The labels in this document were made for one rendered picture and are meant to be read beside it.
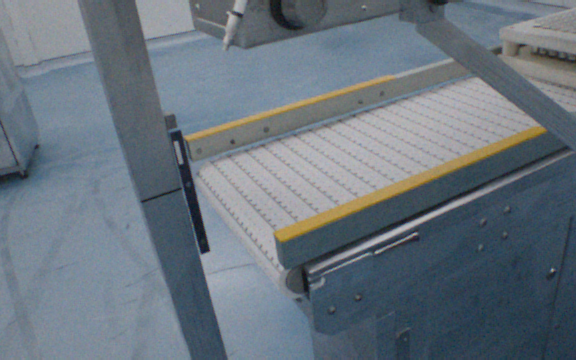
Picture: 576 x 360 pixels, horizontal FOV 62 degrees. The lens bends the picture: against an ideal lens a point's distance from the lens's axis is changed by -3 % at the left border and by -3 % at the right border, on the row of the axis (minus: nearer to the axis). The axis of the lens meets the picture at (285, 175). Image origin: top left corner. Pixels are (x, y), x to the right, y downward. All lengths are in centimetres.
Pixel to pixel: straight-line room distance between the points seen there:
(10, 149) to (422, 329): 253
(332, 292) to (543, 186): 31
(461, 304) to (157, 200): 45
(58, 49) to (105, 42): 504
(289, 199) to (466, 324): 37
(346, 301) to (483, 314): 34
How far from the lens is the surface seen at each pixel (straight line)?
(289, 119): 70
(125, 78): 63
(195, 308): 81
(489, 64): 48
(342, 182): 57
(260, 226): 52
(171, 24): 559
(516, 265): 81
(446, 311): 74
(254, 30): 32
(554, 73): 88
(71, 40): 562
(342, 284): 49
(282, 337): 153
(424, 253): 55
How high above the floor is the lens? 111
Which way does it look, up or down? 28 degrees down
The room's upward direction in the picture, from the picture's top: 8 degrees counter-clockwise
